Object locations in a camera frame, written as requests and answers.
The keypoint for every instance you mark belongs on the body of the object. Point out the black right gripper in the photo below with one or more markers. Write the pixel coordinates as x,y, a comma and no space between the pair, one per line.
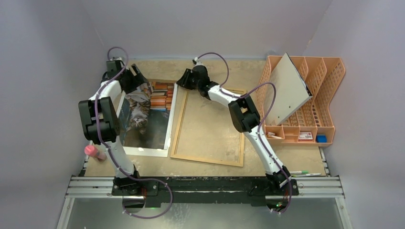
185,80

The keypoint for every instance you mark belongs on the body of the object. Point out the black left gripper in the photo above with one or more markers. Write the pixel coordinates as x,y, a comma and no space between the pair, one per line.
138,80

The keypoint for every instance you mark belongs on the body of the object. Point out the cat and books photo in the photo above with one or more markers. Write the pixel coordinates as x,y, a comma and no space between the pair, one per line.
146,117

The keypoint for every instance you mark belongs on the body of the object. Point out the light wooden picture frame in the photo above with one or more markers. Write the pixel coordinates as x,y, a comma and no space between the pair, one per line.
205,133

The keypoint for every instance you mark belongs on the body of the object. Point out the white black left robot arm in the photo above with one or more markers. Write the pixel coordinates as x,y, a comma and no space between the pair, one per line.
101,124

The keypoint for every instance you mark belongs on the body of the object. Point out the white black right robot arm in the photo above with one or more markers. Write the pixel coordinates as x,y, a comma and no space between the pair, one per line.
245,118

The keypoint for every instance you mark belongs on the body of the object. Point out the pink bottle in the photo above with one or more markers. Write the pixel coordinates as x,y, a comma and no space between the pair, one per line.
92,151

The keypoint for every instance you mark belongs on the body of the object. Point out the grey white board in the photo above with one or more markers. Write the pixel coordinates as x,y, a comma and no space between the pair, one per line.
288,95

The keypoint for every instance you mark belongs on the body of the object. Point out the small red white box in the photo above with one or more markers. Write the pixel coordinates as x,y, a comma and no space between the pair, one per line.
305,136

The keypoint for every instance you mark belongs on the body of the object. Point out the orange plastic desk organizer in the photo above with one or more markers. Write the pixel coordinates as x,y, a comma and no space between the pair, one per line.
308,85

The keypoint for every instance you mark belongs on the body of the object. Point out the blue small block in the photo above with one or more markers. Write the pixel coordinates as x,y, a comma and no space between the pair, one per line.
321,139

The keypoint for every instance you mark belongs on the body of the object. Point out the green capped marker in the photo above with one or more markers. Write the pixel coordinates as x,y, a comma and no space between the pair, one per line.
302,172

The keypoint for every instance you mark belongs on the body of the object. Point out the aluminium rail base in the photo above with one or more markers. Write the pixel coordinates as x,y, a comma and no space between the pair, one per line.
255,191

